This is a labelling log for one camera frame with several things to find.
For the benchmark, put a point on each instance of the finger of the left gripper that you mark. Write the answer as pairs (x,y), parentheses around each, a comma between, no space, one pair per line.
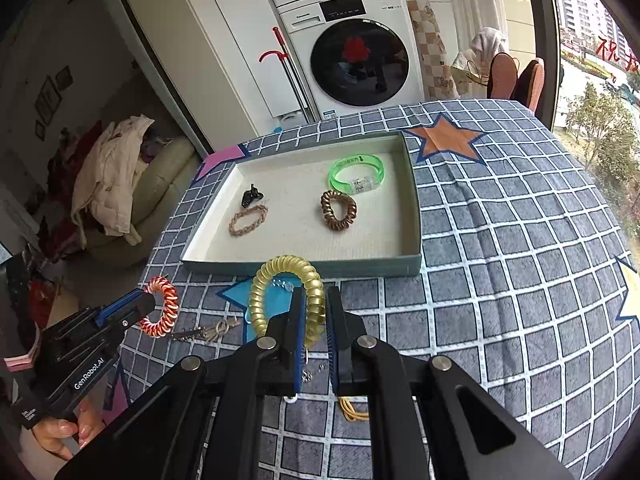
(125,307)

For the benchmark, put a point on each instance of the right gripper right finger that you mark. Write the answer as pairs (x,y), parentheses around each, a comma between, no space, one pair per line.
(347,341)

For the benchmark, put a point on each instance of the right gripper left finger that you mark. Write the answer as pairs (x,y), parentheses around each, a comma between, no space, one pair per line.
(284,368)

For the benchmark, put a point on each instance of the silver spiked hair clip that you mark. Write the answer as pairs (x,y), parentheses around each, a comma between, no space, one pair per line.
(208,334)

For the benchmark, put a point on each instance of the green translucent bangle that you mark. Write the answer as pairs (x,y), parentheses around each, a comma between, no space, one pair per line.
(356,174)

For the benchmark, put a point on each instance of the black claw hair clip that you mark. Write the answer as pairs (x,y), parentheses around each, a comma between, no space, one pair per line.
(251,196)

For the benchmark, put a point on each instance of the person's left hand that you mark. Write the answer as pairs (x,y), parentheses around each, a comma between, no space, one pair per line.
(52,433)

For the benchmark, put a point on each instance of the thin yellow elastic band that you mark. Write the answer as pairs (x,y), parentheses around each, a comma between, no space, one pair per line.
(350,413)

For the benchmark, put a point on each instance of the beige jacket on sofa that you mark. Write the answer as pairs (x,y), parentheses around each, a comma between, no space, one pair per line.
(107,179)

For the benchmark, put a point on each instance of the teal shallow cardboard tray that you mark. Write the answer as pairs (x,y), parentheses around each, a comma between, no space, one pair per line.
(383,242)

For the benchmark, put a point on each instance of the light green sofa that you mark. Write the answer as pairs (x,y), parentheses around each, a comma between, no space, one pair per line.
(156,196)

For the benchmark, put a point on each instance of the checkered cloth bag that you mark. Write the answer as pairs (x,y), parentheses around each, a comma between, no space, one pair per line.
(436,72)

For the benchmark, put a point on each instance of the white tote bag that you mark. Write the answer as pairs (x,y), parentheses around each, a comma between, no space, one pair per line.
(471,66)

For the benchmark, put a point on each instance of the brown slipper pair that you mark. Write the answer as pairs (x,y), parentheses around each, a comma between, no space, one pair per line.
(505,83)

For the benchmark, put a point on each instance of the white front-load washing machine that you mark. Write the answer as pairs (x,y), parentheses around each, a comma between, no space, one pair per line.
(354,54)

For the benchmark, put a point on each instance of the red-handled mop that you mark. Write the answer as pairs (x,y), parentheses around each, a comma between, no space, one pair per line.
(285,59)

